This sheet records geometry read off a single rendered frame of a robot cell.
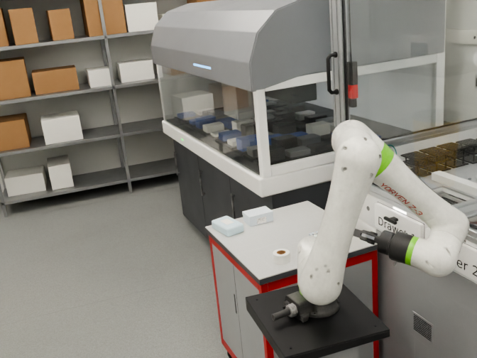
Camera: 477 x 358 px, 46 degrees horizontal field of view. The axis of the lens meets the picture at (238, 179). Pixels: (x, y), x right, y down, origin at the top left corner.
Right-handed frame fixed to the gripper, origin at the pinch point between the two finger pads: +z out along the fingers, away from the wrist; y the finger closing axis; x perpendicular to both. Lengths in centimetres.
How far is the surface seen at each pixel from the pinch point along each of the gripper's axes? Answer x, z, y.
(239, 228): -13, 61, 51
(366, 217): 10, 9, 65
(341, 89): 59, 32, 46
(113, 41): 115, 362, 229
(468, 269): 0, -41, 30
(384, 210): 14, -1, 52
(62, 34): 95, 360, 165
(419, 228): 9.9, -18.7, 40.5
